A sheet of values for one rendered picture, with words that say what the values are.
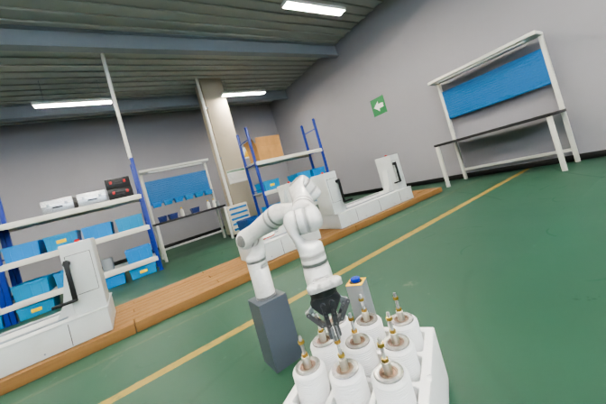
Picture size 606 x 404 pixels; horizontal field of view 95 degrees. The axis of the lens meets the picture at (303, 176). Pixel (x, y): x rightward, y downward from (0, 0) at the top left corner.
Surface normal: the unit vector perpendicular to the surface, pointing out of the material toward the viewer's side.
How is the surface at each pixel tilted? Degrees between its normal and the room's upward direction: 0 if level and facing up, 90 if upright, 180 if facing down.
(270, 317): 90
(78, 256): 90
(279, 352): 90
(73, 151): 90
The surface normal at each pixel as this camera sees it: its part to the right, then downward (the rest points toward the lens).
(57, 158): 0.52, -0.16
